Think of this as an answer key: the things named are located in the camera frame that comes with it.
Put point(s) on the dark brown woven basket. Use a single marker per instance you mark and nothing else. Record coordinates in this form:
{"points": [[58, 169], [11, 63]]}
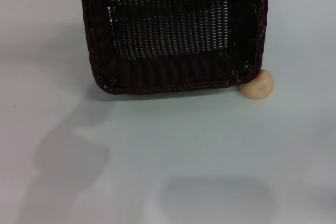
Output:
{"points": [[170, 37]]}

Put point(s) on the cream bun with red top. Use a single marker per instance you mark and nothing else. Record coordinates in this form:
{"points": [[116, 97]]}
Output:
{"points": [[258, 87]]}

